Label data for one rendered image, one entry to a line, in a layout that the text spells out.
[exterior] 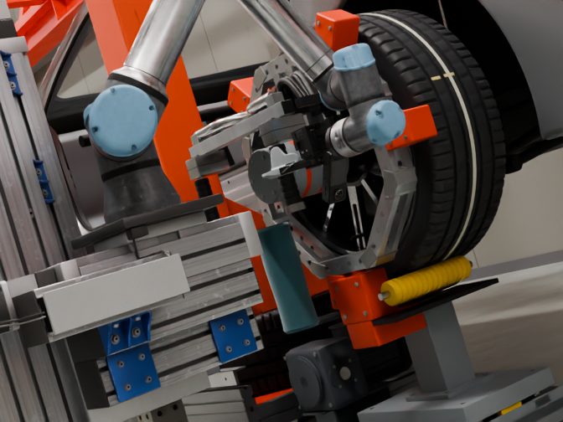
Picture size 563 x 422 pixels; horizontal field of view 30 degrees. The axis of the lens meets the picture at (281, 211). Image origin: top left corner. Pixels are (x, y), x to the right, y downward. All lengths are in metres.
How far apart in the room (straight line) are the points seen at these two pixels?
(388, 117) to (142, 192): 0.47
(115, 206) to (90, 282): 0.27
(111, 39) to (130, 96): 1.14
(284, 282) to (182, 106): 0.67
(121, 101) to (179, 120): 1.07
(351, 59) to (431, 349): 0.88
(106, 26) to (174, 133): 0.36
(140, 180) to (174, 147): 0.91
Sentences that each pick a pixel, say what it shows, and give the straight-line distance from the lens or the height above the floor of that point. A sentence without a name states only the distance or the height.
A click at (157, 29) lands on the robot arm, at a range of 1.91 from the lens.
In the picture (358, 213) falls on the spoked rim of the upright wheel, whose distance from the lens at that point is 2.57.
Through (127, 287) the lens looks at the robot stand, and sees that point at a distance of 1.78.
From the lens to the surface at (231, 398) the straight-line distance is 3.04.
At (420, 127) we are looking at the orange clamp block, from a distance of 2.24.
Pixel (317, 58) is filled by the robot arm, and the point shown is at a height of 1.02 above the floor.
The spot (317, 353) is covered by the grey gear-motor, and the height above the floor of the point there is 0.39.
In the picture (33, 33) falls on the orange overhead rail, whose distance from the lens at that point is 9.85.
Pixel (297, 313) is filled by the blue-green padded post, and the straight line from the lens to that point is 2.50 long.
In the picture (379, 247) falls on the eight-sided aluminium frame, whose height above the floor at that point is 0.62.
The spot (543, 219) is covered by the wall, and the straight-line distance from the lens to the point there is 7.53.
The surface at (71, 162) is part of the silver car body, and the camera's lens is 4.97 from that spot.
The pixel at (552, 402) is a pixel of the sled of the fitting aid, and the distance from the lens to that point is 2.62.
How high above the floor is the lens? 0.70
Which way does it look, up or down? 2 degrees up
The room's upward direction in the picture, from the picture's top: 17 degrees counter-clockwise
